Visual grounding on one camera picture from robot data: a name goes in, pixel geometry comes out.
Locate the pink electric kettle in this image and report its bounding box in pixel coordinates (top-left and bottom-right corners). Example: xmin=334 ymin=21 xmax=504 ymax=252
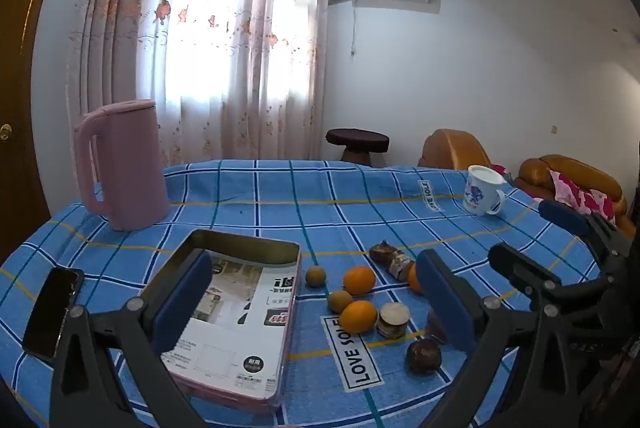
xmin=74 ymin=99 xmax=172 ymax=232

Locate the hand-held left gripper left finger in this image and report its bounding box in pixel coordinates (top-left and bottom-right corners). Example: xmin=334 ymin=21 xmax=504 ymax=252
xmin=49 ymin=249 xmax=213 ymax=428

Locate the blue plaid tablecloth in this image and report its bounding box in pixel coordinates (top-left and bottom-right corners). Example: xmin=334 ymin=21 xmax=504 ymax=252
xmin=0 ymin=159 xmax=636 ymax=428

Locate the dark brown round stool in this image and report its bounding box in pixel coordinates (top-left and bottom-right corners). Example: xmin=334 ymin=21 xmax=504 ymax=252
xmin=325 ymin=128 xmax=390 ymax=167

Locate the pink rectangular tin tray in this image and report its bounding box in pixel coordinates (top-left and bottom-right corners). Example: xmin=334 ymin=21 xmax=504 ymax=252
xmin=135 ymin=229 xmax=302 ymax=411

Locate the dark purple round fruit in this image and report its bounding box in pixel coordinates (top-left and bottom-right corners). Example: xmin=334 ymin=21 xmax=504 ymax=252
xmin=404 ymin=339 xmax=442 ymax=375

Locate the brown crumpled wrapped snack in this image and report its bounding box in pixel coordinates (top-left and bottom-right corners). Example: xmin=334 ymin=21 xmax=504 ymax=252
xmin=369 ymin=240 xmax=417 ymax=281

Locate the black smartphone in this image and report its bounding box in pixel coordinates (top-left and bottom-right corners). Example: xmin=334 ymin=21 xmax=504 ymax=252
xmin=21 ymin=267 xmax=85 ymax=361

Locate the small jar with beige lid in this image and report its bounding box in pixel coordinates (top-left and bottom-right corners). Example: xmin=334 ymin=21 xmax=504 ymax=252
xmin=376 ymin=302 xmax=411 ymax=340

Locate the brown leather armchair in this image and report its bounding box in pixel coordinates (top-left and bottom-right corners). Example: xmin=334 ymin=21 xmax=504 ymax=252
xmin=514 ymin=154 xmax=632 ymax=231
xmin=417 ymin=128 xmax=493 ymax=171

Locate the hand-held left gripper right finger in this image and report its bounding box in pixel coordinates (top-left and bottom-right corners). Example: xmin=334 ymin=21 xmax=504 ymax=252
xmin=415 ymin=249 xmax=568 ymax=428

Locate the orange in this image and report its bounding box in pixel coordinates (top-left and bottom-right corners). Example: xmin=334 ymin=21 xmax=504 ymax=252
xmin=339 ymin=300 xmax=378 ymax=335
xmin=343 ymin=266 xmax=377 ymax=296
xmin=406 ymin=262 xmax=425 ymax=296

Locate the white mug with blue print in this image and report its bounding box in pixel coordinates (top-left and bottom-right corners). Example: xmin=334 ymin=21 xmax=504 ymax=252
xmin=462 ymin=164 xmax=507 ymax=217

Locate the sheer floral curtain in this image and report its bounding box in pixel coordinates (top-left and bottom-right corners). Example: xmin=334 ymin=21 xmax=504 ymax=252
xmin=65 ymin=0 xmax=333 ymax=169

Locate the pink floral cloth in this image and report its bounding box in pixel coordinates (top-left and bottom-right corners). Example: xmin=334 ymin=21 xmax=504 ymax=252
xmin=549 ymin=169 xmax=615 ymax=224

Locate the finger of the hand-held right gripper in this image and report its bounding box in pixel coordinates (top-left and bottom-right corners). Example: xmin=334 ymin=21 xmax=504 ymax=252
xmin=539 ymin=199 xmax=640 ymax=259
xmin=489 ymin=244 xmax=616 ymax=309

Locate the brown wooden door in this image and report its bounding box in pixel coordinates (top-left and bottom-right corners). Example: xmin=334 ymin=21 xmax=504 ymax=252
xmin=0 ymin=0 xmax=83 ymax=259

